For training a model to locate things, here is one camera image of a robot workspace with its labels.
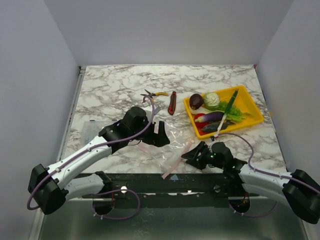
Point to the yellow plastic tray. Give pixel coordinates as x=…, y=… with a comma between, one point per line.
x=243, y=101

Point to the clear plastic screw box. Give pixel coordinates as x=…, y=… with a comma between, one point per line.
x=91, y=128

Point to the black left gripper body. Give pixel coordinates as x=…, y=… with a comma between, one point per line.
x=146, y=137

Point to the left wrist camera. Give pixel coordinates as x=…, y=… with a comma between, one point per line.
x=157, y=109

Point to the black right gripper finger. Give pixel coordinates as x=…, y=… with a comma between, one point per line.
x=195, y=152
x=195, y=163

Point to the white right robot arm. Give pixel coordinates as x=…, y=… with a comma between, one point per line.
x=297, y=189

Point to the pale green cabbage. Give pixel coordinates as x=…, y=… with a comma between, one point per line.
x=211, y=100

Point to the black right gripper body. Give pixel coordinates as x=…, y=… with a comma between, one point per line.
x=202, y=155

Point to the green scallion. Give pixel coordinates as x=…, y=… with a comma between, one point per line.
x=226, y=112

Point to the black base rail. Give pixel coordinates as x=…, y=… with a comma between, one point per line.
x=181, y=190

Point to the green celery stalk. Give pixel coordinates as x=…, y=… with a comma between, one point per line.
x=229, y=117

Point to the clear zip top bag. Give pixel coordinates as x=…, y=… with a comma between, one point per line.
x=168, y=157

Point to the grey toy fish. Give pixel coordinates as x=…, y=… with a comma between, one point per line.
x=213, y=127

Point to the dark red onion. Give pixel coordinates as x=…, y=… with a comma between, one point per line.
x=196, y=101

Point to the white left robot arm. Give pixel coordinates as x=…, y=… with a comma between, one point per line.
x=50, y=187

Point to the purple eggplant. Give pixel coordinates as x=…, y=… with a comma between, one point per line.
x=213, y=116

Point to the red tomato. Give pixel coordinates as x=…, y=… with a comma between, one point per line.
x=198, y=121

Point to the yellow handled pliers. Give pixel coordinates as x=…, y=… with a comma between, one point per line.
x=152, y=95

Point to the red black utility knife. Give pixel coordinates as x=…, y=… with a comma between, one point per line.
x=172, y=105

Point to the green grape bunch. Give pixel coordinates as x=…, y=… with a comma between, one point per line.
x=231, y=108

